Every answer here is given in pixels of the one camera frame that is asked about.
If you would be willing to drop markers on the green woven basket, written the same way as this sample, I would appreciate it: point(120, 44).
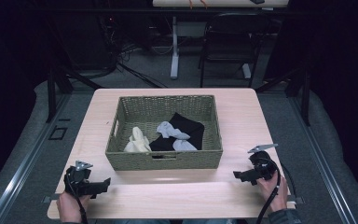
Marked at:
point(130, 160)

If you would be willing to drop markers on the cream sock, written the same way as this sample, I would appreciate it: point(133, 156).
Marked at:
point(138, 141)

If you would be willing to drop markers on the grey sock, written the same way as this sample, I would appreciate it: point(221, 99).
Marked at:
point(183, 145)
point(169, 130)

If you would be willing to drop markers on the black cloth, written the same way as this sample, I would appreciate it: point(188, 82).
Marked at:
point(189, 127)

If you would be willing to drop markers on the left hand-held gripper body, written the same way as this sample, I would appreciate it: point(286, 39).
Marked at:
point(76, 180)

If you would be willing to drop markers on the person's right hand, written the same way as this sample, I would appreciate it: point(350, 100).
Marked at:
point(275, 193)

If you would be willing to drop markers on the black metal stand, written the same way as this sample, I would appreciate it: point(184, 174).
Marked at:
point(305, 99)
point(52, 93)

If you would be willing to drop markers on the white desk leg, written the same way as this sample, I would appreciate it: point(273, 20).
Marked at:
point(246, 71)
point(175, 46)

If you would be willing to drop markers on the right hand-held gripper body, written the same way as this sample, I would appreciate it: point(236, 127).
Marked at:
point(262, 165)

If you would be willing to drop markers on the black folding chair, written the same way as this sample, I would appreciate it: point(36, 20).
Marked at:
point(233, 37)

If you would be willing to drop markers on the black floor socket frame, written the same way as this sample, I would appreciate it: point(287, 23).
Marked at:
point(58, 132)

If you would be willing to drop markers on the person's left hand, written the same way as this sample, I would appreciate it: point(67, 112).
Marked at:
point(70, 207)

